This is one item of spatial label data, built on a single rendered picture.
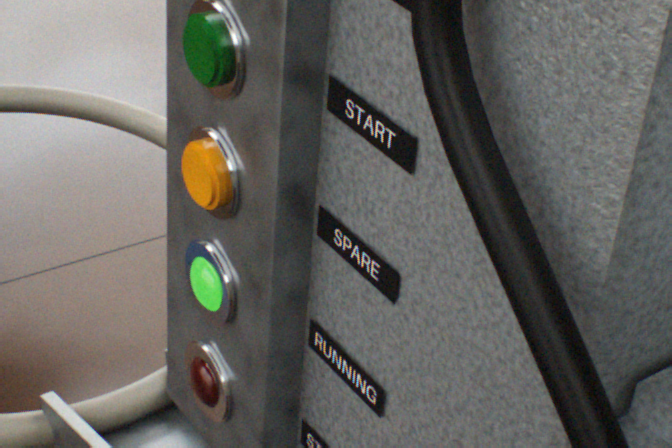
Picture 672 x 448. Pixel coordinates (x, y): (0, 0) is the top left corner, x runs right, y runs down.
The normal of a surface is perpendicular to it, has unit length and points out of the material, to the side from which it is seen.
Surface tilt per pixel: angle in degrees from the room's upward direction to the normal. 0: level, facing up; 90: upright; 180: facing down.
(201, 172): 90
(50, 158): 0
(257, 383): 90
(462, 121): 54
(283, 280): 90
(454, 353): 90
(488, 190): 49
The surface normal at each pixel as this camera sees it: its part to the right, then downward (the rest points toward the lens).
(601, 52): -0.82, 0.26
